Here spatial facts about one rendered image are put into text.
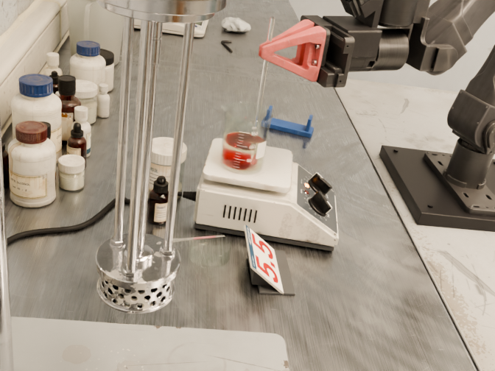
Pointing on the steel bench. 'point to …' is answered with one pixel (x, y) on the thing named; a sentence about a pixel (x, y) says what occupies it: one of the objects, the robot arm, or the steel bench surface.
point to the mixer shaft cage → (138, 227)
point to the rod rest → (293, 126)
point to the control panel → (311, 197)
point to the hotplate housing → (259, 213)
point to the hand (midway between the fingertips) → (266, 51)
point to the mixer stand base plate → (140, 347)
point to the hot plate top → (281, 184)
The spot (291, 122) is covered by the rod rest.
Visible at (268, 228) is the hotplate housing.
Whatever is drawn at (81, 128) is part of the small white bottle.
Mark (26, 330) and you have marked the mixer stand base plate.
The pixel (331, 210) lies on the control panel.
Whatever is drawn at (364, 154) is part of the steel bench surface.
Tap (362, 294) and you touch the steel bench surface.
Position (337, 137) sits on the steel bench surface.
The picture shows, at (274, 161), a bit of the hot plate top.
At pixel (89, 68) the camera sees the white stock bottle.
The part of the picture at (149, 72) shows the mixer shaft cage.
